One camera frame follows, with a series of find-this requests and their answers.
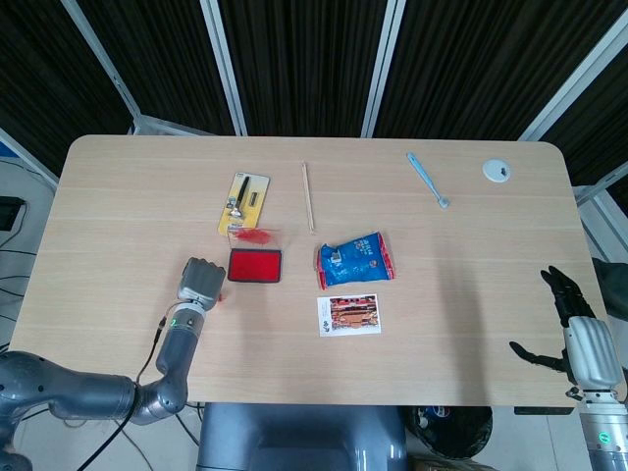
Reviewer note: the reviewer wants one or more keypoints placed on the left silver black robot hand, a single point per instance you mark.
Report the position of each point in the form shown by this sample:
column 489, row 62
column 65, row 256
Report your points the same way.
column 201, row 282

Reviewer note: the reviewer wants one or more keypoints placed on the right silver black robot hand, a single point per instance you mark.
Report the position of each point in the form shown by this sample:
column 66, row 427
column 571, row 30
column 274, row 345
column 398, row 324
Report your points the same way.
column 591, row 350

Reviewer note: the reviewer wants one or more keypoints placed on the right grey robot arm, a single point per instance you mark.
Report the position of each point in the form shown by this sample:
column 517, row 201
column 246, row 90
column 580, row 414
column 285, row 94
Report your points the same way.
column 601, row 432

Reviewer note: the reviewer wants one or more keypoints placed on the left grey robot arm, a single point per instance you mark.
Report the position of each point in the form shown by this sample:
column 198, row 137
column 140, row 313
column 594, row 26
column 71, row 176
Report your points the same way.
column 172, row 353

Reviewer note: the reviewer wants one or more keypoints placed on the red ink pad clear lid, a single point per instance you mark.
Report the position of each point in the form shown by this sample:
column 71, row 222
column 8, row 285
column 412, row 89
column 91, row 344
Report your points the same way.
column 255, row 265

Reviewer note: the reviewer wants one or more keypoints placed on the razor in yellow blister pack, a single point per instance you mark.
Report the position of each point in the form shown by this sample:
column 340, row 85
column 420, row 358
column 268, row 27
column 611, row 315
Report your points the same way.
column 258, row 189

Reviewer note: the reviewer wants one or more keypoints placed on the wooden chopstick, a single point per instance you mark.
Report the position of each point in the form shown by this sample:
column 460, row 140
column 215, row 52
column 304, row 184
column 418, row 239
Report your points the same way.
column 306, row 196

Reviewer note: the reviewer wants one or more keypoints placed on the printed postcard white border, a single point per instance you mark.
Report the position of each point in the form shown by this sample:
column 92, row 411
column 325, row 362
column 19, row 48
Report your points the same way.
column 350, row 314

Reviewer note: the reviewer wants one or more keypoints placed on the blue snack bag red edges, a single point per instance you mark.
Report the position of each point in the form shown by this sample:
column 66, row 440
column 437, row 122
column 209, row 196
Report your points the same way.
column 353, row 262

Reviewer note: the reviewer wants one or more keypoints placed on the black trash bin with bag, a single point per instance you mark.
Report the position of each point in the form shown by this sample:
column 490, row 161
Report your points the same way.
column 456, row 432

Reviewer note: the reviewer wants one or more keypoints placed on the grey robot torso base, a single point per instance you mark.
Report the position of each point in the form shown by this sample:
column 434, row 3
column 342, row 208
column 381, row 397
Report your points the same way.
column 294, row 436

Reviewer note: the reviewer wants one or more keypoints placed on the black box device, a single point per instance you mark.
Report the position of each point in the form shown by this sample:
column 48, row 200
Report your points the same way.
column 9, row 213

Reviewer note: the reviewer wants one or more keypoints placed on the light blue toothbrush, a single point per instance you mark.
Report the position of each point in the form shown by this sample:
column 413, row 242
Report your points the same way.
column 426, row 176

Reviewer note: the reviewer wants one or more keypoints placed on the white partition rail blue edge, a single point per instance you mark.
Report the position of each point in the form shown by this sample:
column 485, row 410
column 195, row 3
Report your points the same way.
column 24, row 154

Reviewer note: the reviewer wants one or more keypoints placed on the white partition post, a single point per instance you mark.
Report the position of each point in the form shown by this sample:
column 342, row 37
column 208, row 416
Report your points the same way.
column 103, row 59
column 574, row 83
column 225, row 64
column 385, row 64

